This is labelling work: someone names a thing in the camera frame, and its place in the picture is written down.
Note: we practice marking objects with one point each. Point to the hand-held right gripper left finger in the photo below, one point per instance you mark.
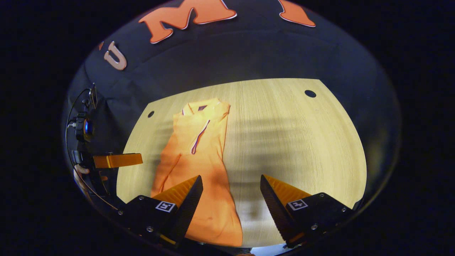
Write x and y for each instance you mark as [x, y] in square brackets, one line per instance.
[188, 208]

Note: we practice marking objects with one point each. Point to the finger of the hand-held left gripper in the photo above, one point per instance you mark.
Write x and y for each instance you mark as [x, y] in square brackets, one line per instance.
[119, 160]

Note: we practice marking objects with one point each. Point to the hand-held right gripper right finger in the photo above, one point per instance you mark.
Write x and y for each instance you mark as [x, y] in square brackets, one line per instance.
[275, 208]

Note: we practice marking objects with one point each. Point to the orange T-shirt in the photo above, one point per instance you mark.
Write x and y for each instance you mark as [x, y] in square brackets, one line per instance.
[202, 156]

